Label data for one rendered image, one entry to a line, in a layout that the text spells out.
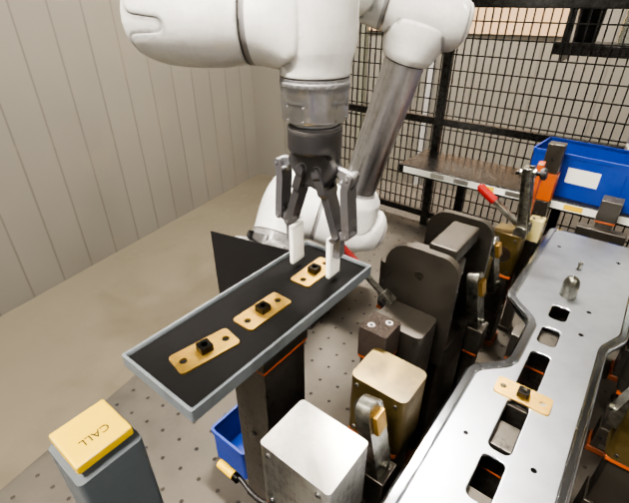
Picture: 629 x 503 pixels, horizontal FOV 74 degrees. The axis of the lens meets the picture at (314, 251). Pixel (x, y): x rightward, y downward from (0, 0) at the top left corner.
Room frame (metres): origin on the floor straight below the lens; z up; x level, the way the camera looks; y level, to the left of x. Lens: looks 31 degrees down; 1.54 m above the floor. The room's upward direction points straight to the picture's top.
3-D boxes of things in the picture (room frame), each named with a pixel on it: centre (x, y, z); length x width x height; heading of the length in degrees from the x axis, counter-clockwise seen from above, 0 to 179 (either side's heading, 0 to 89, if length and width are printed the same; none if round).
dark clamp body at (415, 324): (0.56, -0.14, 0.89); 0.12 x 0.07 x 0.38; 52
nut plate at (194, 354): (0.39, 0.14, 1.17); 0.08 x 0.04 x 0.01; 132
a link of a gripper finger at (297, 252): (0.59, 0.03, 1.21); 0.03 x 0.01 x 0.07; 144
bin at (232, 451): (0.56, 0.14, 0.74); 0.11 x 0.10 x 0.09; 142
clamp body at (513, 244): (0.93, -0.48, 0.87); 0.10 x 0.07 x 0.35; 52
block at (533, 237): (0.96, -0.57, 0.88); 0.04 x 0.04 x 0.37; 52
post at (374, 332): (0.51, -0.11, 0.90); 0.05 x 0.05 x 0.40; 52
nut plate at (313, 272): (0.57, 0.00, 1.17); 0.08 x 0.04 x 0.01; 144
